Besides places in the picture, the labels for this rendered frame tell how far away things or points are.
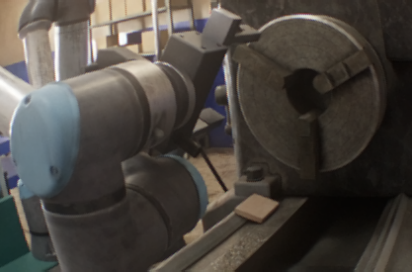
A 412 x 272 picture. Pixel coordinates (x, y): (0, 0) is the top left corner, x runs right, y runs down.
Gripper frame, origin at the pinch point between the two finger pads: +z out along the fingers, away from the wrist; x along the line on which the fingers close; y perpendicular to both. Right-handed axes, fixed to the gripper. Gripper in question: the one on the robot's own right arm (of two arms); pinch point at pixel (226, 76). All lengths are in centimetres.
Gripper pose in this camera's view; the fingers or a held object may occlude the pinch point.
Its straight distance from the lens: 63.8
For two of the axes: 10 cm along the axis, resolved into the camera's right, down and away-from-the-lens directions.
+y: 7.8, 5.3, -3.2
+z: 5.1, -2.5, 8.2
